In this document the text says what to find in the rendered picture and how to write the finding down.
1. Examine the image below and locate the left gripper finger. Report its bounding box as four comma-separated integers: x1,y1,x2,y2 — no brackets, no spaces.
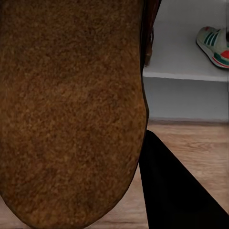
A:
139,130,229,229

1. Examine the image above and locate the gym shoe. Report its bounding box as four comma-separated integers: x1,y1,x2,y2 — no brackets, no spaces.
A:
196,26,229,69

